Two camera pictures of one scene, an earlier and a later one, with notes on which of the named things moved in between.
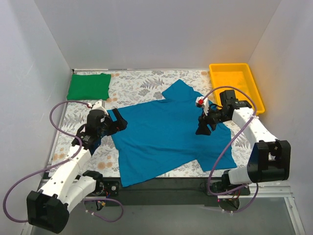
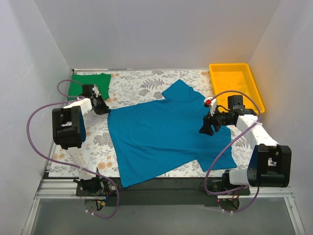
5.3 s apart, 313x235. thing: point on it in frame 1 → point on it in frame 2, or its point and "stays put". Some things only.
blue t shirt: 158,138 stays put
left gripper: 115,121 → 100,105
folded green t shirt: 89,87 stays put
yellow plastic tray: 237,75 stays put
